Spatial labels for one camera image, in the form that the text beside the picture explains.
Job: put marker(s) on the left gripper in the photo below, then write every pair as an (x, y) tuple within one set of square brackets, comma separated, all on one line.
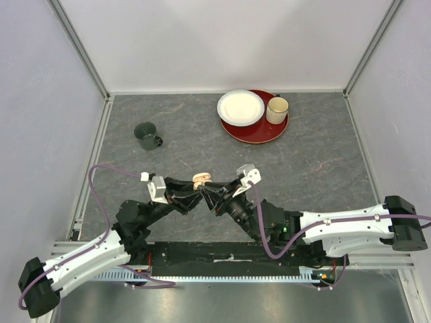
[(186, 196)]

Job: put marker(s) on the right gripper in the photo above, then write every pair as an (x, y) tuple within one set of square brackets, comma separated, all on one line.
[(215, 199)]

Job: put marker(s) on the beige small charging case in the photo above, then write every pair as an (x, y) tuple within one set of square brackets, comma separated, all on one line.
[(200, 179)]

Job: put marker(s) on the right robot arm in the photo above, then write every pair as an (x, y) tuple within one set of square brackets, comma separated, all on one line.
[(316, 237)]

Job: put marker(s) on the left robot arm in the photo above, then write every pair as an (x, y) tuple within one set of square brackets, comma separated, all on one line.
[(43, 284)]

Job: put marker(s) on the dark green mug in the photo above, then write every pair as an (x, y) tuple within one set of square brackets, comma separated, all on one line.
[(146, 134)]

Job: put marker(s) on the red round tray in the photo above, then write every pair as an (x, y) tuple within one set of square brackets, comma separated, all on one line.
[(260, 132)]

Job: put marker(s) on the cream ceramic cup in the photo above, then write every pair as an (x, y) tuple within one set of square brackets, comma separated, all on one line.
[(277, 110)]

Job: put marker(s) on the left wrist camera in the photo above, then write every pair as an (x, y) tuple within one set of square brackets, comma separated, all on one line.
[(157, 188)]

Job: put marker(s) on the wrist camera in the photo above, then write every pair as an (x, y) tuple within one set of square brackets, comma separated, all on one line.
[(247, 173), (157, 188)]

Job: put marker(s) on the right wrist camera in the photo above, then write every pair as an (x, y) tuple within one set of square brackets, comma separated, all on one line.
[(247, 173)]

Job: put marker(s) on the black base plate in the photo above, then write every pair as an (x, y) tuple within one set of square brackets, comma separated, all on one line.
[(227, 259)]

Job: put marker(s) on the grey cable duct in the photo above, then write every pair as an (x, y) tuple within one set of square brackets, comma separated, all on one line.
[(305, 275)]

